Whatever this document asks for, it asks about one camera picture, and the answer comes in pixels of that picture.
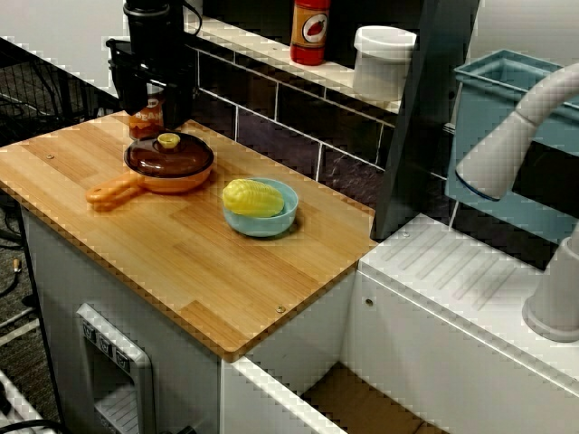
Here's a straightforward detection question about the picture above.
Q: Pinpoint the dark kitchen upright panel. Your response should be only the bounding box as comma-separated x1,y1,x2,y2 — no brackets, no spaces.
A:
370,0,482,241

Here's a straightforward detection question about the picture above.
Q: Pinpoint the red sauce bottle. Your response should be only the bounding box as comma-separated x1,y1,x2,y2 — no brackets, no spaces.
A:
289,0,332,67

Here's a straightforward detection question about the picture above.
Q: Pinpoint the grey ice dispenser panel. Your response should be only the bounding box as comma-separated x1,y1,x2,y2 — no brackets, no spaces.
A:
74,302,156,434

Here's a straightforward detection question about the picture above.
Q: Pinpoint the yellow toy corn cob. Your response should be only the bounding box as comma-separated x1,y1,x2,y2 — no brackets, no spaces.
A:
222,177,286,218

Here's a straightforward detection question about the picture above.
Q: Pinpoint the white toy sink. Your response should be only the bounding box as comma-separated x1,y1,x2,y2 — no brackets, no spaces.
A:
220,214,579,434

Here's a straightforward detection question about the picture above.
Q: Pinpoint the light blue bowl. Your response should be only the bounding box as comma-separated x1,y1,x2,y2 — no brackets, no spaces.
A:
222,177,300,239

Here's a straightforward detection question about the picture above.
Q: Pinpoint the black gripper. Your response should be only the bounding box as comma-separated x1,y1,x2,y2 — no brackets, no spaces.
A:
106,13,200,130

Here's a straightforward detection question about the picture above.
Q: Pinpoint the grey toy faucet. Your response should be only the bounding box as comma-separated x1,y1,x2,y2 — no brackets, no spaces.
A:
453,61,579,344

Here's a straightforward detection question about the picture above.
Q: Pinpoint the brown lid with yellow knob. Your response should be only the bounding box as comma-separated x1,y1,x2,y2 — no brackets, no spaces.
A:
123,131,215,178

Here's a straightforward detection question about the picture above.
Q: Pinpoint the black wire rack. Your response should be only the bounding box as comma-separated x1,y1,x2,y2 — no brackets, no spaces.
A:
0,38,124,146

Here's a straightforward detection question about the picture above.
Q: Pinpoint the teal plastic bin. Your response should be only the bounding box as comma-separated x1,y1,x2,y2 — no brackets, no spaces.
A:
444,48,579,246

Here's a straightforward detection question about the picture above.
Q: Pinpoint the black floor cable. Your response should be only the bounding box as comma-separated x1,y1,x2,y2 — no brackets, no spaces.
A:
0,205,29,300

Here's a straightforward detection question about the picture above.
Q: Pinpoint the toy beans can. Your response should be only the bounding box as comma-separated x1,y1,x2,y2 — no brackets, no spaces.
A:
128,84,166,142

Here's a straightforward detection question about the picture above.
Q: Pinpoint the orange toy frying pan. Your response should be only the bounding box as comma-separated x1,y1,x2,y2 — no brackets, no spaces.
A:
85,157,216,213

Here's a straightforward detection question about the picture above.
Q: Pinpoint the white plastic container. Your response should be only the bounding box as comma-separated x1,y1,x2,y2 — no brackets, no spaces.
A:
351,24,418,103

